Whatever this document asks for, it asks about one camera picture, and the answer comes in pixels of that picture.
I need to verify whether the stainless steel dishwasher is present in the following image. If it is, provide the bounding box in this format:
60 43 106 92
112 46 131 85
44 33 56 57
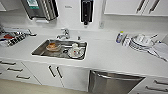
86 68 147 94

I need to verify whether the white cup in sink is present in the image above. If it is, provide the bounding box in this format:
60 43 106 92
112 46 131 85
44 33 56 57
69 42 83 58

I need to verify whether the chrome faucet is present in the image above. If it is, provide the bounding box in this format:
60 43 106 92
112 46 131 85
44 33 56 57
56 27 71 41

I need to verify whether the orange item in sink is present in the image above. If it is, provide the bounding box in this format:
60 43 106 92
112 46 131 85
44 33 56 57
45 41 62 52

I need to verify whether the white two-door sink cabinet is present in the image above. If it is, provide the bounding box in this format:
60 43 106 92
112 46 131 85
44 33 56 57
20 60 91 93

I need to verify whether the black soap dispenser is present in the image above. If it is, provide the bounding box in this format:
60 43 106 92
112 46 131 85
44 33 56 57
79 0 94 26

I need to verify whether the small glass jar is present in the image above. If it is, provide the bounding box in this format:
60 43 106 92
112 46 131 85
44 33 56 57
122 35 131 47
115 30 125 45

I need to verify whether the stainless steel sink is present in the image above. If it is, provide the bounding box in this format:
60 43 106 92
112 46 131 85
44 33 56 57
30 37 89 62

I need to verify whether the paper towel dispenser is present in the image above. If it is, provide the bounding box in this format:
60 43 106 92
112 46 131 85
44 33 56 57
20 0 60 22

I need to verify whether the dish rack with items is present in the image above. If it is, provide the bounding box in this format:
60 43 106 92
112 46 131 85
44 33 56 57
0 29 37 48

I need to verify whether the white drawer stack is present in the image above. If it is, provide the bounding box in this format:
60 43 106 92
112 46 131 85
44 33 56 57
127 76 168 94
0 57 43 87

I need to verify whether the white paper pile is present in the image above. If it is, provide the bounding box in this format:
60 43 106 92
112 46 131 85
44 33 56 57
151 41 168 63

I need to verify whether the white wall outlet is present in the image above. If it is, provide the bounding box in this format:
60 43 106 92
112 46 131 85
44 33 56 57
98 20 105 30

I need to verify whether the white wall cabinet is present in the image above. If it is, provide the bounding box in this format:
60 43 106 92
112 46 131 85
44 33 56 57
103 0 168 17

